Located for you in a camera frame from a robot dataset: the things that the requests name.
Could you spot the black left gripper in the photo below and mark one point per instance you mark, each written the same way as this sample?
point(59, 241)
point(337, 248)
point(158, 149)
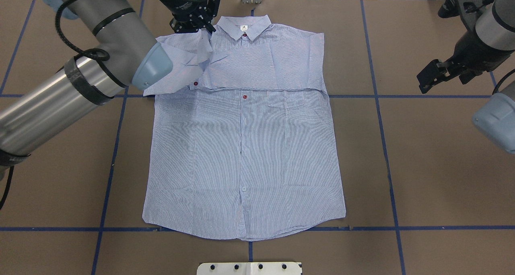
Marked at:
point(186, 3)

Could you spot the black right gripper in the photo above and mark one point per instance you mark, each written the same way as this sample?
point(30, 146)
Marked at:
point(470, 51)

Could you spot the light blue striped shirt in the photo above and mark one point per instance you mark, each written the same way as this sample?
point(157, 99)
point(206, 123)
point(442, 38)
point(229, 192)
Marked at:
point(243, 143)

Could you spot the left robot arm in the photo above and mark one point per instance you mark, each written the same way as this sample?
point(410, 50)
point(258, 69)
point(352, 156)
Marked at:
point(127, 54)

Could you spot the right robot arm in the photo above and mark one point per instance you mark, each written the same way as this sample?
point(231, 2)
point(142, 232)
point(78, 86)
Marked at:
point(488, 42)

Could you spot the brown paper table cover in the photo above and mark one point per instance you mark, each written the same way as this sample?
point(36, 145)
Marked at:
point(426, 193)

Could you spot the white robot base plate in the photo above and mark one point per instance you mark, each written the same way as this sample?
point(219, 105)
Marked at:
point(250, 268)

